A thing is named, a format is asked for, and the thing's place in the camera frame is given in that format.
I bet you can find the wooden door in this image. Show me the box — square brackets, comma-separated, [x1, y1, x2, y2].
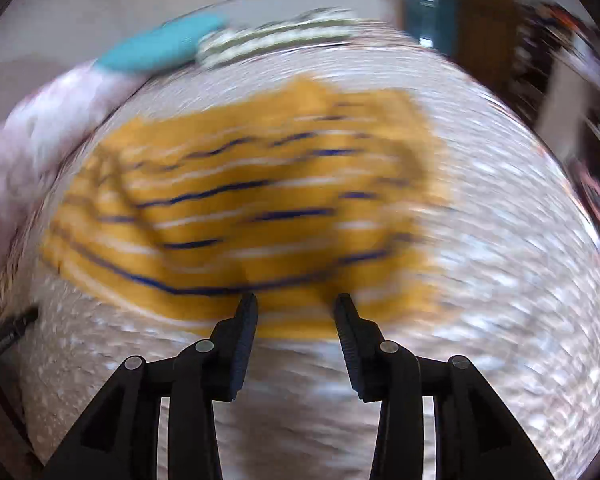
[455, 0, 519, 62]

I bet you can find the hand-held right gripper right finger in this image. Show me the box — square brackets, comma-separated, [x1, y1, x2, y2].
[333, 294, 556, 480]

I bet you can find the yellow striped sweater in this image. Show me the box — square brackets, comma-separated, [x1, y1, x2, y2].
[40, 74, 454, 342]

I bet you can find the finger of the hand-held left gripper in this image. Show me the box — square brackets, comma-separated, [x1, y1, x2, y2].
[0, 307, 40, 352]

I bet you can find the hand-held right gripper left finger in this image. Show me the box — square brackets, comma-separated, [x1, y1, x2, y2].
[42, 292, 259, 480]

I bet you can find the beige dotted blanket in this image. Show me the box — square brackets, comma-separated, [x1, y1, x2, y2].
[0, 25, 600, 480]

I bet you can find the pink floral quilt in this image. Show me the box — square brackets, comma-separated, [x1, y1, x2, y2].
[0, 60, 147, 262]

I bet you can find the blue pillow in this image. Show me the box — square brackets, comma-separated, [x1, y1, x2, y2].
[95, 12, 229, 74]

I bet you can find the green white striped cloth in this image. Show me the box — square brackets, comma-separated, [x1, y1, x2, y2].
[197, 7, 367, 69]

